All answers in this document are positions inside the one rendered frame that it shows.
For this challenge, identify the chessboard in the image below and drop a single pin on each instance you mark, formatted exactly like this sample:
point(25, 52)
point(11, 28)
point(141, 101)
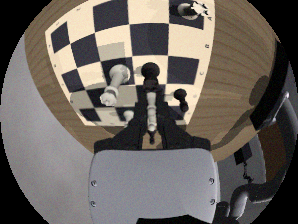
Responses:
point(85, 43)

